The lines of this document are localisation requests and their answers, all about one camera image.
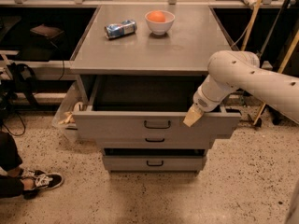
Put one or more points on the grey drawer cabinet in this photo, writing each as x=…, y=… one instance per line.
x=183, y=52

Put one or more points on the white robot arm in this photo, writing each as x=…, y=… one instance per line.
x=251, y=178

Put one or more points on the grey middle drawer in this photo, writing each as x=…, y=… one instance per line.
x=166, y=143

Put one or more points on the grey drawer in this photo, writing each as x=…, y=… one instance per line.
x=153, y=164
x=149, y=108
x=166, y=143

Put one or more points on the white bowl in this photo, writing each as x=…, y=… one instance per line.
x=160, y=28

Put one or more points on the black white sneaker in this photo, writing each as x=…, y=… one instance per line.
x=41, y=181

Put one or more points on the person's black trouser leg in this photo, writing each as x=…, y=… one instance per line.
x=10, y=185

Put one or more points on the orange fruit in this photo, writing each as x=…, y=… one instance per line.
x=156, y=16

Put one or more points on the dark box on shelf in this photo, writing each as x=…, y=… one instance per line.
x=50, y=33

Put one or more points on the crushed blue soda can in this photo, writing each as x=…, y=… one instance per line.
x=116, y=30

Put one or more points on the wooden stick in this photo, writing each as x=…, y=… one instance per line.
x=250, y=25

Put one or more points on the grey top drawer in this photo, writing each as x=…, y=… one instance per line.
x=149, y=108

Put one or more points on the clear plastic storage bin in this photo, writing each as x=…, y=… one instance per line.
x=63, y=119

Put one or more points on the grey bottom drawer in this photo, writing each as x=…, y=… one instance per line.
x=153, y=164

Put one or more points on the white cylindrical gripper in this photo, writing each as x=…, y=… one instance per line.
x=204, y=103

